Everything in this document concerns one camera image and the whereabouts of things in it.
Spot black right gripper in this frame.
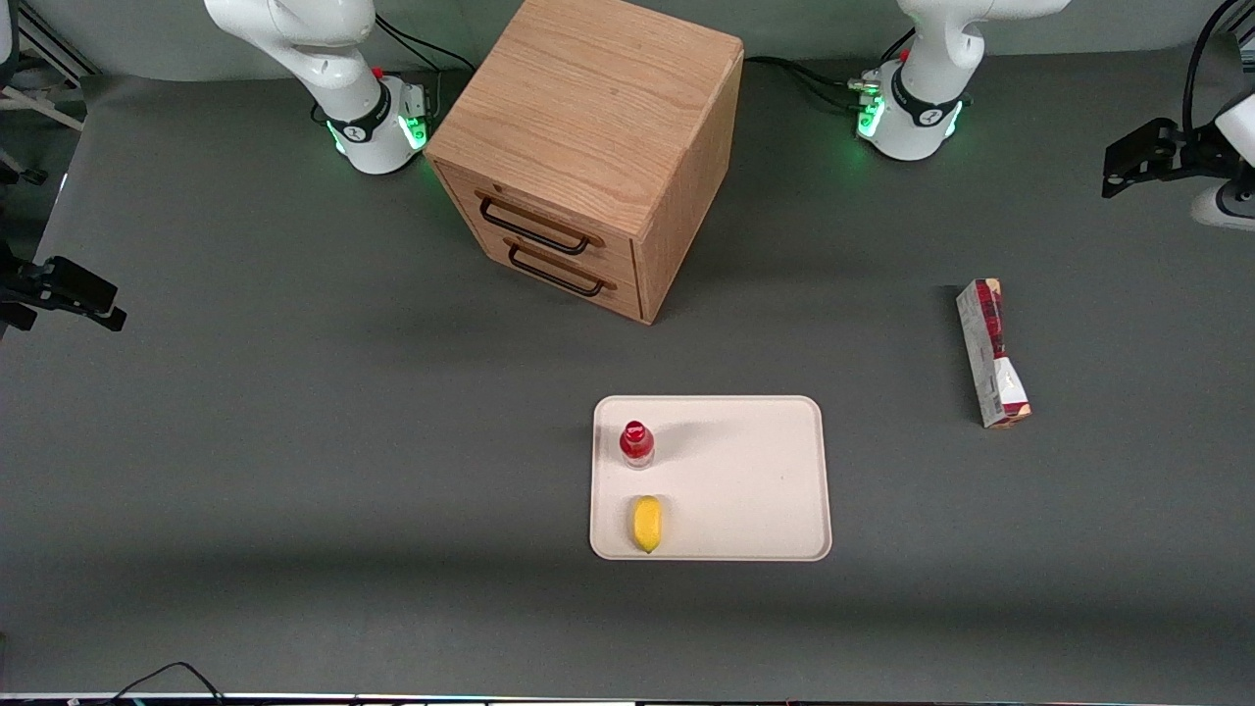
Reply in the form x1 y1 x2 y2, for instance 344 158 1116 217
0 243 128 332

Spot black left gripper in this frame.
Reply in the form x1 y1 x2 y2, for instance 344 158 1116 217
1102 117 1222 200

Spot red cookie box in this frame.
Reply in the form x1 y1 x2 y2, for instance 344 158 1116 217
956 278 1033 429

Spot beige rectangular tray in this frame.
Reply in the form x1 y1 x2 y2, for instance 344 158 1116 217
589 395 832 562

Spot oak wooden drawer cabinet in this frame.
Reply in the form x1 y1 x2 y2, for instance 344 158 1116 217
424 0 745 326

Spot small red capped bottle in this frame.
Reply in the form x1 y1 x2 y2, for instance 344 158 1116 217
619 420 656 470

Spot yellow lemon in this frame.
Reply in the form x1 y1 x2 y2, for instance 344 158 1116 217
631 496 663 554

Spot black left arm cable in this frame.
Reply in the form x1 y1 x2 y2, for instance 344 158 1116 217
1181 0 1248 138

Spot aluminium frame rail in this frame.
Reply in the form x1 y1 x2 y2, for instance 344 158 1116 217
0 0 101 134

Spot black left base cables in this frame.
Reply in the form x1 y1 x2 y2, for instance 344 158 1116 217
742 29 918 111

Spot black base cables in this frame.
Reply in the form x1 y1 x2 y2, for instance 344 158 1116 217
373 14 476 76
742 29 918 111

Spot thin black table-edge cable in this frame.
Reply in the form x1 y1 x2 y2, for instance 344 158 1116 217
98 662 228 706

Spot black right base cables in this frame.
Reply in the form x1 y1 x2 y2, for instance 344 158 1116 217
373 14 476 76

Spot wide black drawer handle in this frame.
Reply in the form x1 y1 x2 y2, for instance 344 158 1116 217
478 193 595 256

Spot short black drawer handle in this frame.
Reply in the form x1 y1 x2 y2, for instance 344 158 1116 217
506 242 609 298

